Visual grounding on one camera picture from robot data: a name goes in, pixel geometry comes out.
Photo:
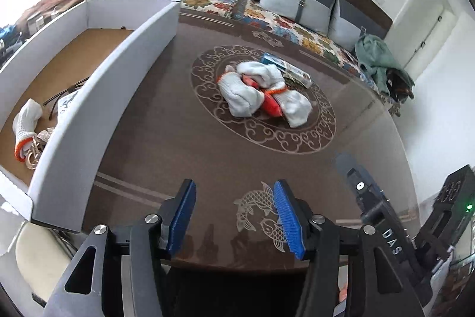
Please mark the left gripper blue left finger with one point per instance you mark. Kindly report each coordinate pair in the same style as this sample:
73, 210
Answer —
175, 214

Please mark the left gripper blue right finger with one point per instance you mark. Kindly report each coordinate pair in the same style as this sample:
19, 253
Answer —
294, 217

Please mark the red fabric pouch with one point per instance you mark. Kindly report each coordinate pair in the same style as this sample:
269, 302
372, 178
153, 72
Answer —
270, 106

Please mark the white knit glove orange cuff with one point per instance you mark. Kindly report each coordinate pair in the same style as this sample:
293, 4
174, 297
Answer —
24, 125

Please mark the printed card packet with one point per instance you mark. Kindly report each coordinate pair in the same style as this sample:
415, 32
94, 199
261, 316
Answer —
63, 105

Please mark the white knit glove right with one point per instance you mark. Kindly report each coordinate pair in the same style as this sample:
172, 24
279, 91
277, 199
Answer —
295, 107

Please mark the white knit glove left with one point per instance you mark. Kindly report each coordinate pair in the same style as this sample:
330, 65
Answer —
242, 99

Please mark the white knit glove top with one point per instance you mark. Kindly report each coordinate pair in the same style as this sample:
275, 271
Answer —
268, 76

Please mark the blue white medicine box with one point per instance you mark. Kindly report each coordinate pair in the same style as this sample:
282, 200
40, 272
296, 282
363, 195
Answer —
289, 71

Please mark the floral sofa cover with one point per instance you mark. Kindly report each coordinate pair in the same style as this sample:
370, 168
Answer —
250, 13

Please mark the white cardboard storage box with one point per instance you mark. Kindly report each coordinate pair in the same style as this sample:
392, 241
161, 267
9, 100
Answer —
58, 193

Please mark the green jacket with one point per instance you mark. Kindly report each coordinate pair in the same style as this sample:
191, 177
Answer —
377, 62

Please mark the grey cushion far right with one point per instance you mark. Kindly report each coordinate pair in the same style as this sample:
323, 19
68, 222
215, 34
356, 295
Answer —
348, 24

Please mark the white door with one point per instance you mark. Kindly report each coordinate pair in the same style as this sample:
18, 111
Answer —
419, 32

